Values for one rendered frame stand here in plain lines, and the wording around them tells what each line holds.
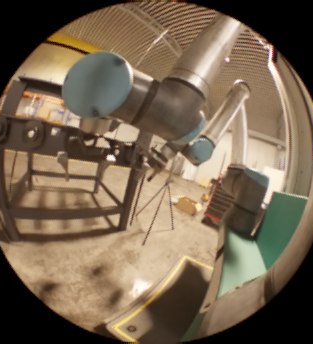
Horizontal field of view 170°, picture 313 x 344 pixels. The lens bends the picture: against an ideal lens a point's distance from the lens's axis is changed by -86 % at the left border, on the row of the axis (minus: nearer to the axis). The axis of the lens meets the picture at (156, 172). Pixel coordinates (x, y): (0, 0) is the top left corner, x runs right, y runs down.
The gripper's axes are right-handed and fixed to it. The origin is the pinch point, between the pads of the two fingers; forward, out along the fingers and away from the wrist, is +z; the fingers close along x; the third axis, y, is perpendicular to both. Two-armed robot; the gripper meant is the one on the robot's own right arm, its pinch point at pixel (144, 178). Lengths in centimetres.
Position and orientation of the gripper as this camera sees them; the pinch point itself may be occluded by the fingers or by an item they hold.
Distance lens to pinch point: 61.5
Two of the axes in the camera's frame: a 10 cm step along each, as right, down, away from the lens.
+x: 3.8, 1.3, 9.2
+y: 6.5, 6.7, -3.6
